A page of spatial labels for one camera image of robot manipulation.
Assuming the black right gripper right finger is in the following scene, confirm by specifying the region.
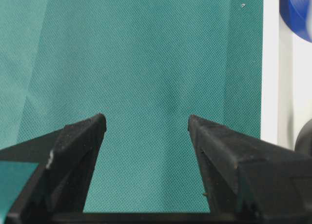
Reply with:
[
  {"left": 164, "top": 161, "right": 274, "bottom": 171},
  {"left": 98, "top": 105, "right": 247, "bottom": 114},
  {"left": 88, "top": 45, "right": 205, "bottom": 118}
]
[{"left": 188, "top": 115, "right": 312, "bottom": 224}]

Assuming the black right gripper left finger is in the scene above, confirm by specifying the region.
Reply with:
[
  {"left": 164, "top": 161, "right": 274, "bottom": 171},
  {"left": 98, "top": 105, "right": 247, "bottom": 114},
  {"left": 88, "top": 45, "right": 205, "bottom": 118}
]
[{"left": 0, "top": 114, "right": 106, "bottom": 224}]

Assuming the black tape roll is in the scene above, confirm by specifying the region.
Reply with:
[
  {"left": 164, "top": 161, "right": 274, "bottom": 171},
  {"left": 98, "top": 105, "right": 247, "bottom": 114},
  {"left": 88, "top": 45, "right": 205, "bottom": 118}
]
[{"left": 294, "top": 119, "right": 312, "bottom": 157}]

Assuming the blue tape roll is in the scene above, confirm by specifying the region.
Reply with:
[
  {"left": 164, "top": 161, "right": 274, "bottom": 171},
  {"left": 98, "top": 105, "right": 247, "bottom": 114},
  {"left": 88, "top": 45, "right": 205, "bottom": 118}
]
[{"left": 279, "top": 0, "right": 312, "bottom": 42}]

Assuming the white plastic tray case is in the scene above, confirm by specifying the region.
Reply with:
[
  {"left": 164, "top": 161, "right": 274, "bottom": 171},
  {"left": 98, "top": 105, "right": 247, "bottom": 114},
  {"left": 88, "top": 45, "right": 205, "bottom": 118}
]
[{"left": 260, "top": 0, "right": 312, "bottom": 150}]

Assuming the green table cloth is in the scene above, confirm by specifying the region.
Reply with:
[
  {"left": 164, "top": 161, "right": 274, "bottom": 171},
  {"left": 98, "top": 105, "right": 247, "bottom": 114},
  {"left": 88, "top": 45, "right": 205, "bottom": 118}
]
[{"left": 0, "top": 0, "right": 263, "bottom": 212}]

